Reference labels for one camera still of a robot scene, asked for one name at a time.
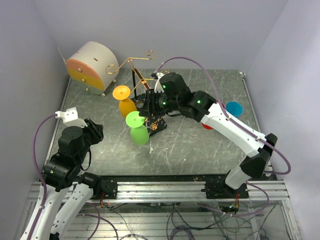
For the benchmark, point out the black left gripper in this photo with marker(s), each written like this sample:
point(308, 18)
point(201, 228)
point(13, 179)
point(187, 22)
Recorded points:
point(95, 130)

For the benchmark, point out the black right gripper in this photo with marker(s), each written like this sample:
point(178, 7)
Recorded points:
point(149, 106)

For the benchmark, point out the green plastic wine glass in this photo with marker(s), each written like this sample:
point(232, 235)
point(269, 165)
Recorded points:
point(138, 131)

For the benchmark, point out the red plastic wine glass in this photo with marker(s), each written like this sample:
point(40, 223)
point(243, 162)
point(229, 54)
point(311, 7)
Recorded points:
point(207, 126)

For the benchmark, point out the blue plastic wine glass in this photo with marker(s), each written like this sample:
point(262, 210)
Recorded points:
point(234, 108)

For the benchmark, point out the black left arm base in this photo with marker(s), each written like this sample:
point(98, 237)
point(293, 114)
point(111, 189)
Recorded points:
point(105, 188)

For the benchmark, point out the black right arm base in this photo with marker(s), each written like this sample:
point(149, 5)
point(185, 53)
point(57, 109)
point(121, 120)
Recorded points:
point(215, 187)

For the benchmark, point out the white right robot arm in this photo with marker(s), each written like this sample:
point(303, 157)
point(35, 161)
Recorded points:
point(171, 93)

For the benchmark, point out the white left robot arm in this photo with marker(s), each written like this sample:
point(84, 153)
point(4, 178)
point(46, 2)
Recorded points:
point(64, 191)

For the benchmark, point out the orange plastic wine glass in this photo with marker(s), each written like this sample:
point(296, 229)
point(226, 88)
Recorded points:
point(126, 105)

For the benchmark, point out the round pastel drawer box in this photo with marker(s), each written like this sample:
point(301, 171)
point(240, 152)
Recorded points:
point(92, 67)

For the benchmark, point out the gold wire glass rack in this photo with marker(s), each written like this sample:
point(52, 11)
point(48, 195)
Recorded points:
point(154, 124)

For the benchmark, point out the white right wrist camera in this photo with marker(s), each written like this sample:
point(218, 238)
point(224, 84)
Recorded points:
point(156, 76)

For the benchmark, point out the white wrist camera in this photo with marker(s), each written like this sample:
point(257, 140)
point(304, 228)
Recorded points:
point(71, 118)
point(156, 76)

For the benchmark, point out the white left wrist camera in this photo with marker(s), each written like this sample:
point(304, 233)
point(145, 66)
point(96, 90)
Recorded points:
point(71, 118)

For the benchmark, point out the aluminium frame rail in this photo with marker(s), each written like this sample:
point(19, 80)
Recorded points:
point(153, 192)

